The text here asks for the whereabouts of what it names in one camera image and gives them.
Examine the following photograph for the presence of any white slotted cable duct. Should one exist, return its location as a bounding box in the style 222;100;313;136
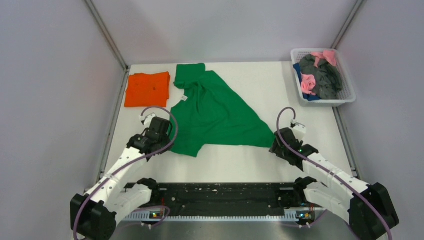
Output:
122;210;300;222

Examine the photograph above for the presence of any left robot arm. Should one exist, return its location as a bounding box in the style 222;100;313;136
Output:
70;114;174;240

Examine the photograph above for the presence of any dark grey t shirt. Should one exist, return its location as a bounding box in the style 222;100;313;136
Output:
299;53;344;100

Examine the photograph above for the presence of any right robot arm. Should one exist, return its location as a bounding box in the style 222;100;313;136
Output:
269;124;400;240

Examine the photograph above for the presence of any green t shirt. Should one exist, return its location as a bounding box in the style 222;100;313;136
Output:
170;63;275;157

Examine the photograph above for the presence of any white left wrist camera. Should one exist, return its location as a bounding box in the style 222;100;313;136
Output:
140;113;157;127

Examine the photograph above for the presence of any blue t shirt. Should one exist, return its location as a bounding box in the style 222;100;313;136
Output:
293;63;321;102

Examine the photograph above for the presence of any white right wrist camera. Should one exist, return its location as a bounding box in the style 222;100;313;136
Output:
290;119;307;141

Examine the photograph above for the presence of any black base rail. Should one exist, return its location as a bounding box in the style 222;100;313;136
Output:
127;181;327;219

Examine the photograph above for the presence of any folded orange t shirt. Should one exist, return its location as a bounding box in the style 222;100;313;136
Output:
124;72;171;108

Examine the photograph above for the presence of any pink t shirt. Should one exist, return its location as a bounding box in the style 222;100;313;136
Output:
300;49;338;96

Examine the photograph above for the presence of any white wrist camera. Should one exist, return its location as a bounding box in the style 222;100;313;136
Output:
140;113;157;127
290;119;307;141

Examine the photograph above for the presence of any white plastic laundry basket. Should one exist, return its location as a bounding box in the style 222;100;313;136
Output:
290;48;357;107

